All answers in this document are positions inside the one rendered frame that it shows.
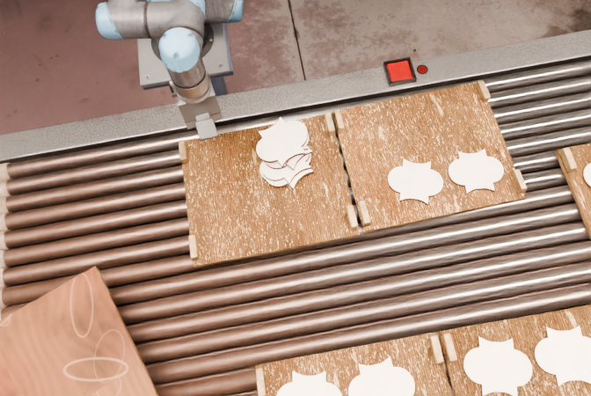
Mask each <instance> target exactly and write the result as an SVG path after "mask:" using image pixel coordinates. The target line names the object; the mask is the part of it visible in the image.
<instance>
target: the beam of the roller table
mask: <svg viewBox="0 0 591 396"><path fill-rule="evenodd" d="M586 60H591V30H586V31H581V32H576V33H567V34H561V35H557V36H551V37H547V38H542V39H536V40H527V41H522V42H517V43H512V44H507V45H502V46H497V47H492V48H483V49H478V50H472V51H468V52H462V53H457V54H453V55H444V56H438V57H433V58H428V59H423V60H418V61H413V62H412V66H413V68H414V71H415V75H416V78H417V81H416V83H411V84H401V85H397V86H392V87H389V84H388V80H387V77H386V74H385V71H384V67H379V68H373V69H368V70H359V71H355V72H349V73H344V74H339V75H334V76H329V77H320V78H315V79H310V80H304V81H300V82H294V83H289V84H280V85H276V86H270V87H265V88H260V89H255V90H250V91H245V92H236V93H231V94H225V95H221V96H216V99H217V102H218V106H219V108H220V111H221V115H222V118H223V119H222V120H219V121H215V126H216V127H218V126H222V125H228V124H232V123H238V122H243V121H252V120H257V119H262V118H267V117H272V116H277V115H282V114H292V113H296V112H301V111H306V110H311V109H316V108H321V107H327V106H336V105H340V104H346V103H351V102H355V101H361V100H365V99H374V98H380V97H385V96H390V95H395V94H399V93H405V92H414V91H419V90H424V89H429V88H435V87H439V86H444V85H449V84H458V83H463V82H469V81H473V80H479V79H483V78H488V77H497V76H503V75H507V74H513V73H518V72H523V71H528V70H537V69H541V68H547V67H552V66H557V65H562V64H567V63H572V62H581V61H586ZM419 65H426V66H427V67H428V72H427V73H426V74H420V73H418V72H417V67H418V66H419ZM194 130H197V129H196V128H190V129H187V127H186V124H185V121H184V118H183V116H182V114H181V112H180V110H179V106H178V103H176V104H171V105H166V106H157V107H152V108H147V109H142V110H136V111H132V112H126V113H122V114H112V115H107V116H102V117H97V118H92V119H87V120H82V121H73V122H68V123H63V124H58V125H53V126H47V127H43V128H33V129H28V130H23V131H19V132H13V133H8V134H3V135H0V164H4V163H17V162H21V161H26V160H31V159H36V158H45V157H51V156H55V155H61V154H66V153H71V152H76V151H80V150H89V149H95V148H100V147H105V146H110V145H115V144H120V143H129V142H134V141H139V140H144V139H149V138H154V137H160V136H168V135H173V134H178V133H184V132H188V131H194Z"/></svg>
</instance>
